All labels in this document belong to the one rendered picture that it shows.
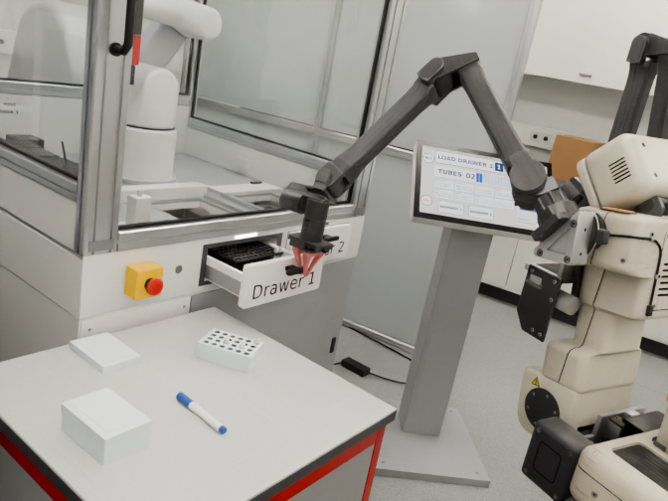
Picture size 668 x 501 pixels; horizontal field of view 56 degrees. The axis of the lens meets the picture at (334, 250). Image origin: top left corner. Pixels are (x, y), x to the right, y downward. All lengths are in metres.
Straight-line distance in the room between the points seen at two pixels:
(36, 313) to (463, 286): 1.49
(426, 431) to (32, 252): 1.71
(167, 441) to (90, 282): 0.44
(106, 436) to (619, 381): 1.14
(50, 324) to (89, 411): 0.48
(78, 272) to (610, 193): 1.15
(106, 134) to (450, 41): 2.13
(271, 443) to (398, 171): 2.27
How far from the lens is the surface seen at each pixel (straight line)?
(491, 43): 3.11
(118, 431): 1.08
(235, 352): 1.37
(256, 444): 1.16
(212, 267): 1.60
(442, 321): 2.44
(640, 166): 1.45
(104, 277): 1.45
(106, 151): 1.36
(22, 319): 1.70
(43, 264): 1.55
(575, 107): 5.01
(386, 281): 3.37
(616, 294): 1.49
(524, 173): 1.40
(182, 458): 1.12
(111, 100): 1.34
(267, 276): 1.54
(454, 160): 2.31
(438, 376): 2.55
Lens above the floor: 1.43
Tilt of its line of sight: 17 degrees down
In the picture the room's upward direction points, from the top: 11 degrees clockwise
